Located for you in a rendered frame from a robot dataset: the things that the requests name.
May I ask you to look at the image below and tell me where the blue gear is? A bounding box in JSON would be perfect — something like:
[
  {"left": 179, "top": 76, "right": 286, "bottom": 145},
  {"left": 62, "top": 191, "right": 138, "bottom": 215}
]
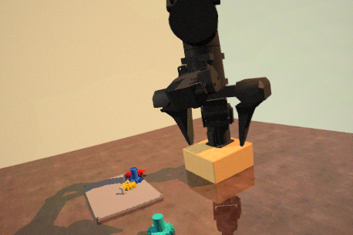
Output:
[{"left": 129, "top": 167, "right": 143, "bottom": 183}]

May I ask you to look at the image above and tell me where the teal gear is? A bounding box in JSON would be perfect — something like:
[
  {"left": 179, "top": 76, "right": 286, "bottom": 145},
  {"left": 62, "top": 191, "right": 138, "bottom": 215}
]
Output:
[{"left": 147, "top": 213, "right": 175, "bottom": 235}]

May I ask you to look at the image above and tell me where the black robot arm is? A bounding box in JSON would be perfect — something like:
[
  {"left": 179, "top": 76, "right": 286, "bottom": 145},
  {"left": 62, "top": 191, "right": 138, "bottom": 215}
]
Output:
[{"left": 165, "top": 0, "right": 235, "bottom": 149}]

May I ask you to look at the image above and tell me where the yellow gear with black stripe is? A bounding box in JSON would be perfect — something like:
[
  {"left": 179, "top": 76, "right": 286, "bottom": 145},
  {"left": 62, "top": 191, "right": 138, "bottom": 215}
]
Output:
[{"left": 121, "top": 181, "right": 136, "bottom": 190}]

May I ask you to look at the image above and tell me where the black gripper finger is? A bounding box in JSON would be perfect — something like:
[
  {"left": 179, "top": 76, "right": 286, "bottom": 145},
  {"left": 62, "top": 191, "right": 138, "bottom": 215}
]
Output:
[
  {"left": 160, "top": 108, "right": 194, "bottom": 145},
  {"left": 235, "top": 101, "right": 263, "bottom": 147}
]

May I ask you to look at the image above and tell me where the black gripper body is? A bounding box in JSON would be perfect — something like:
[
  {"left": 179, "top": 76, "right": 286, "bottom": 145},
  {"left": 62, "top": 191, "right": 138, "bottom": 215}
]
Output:
[{"left": 152, "top": 45, "right": 271, "bottom": 109}]

